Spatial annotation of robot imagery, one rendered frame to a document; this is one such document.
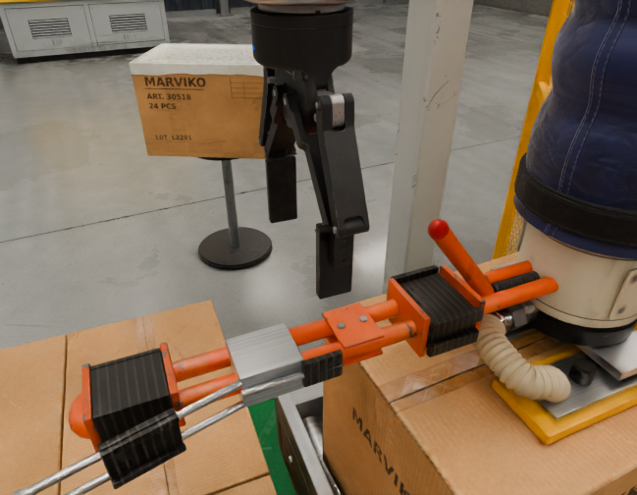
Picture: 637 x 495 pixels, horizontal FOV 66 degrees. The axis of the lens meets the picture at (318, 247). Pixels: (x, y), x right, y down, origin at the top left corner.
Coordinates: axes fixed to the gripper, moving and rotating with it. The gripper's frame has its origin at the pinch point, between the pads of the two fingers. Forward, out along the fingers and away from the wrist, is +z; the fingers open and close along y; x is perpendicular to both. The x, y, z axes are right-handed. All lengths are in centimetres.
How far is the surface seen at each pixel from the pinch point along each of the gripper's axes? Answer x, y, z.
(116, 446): 19.8, -6.9, 11.6
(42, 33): 91, 724, 86
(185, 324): 9, 72, 67
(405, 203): -76, 99, 59
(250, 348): 6.1, 0.8, 12.3
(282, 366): 3.8, -2.8, 12.5
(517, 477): -19.6, -15.4, 27.2
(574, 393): -32.3, -10.1, 24.3
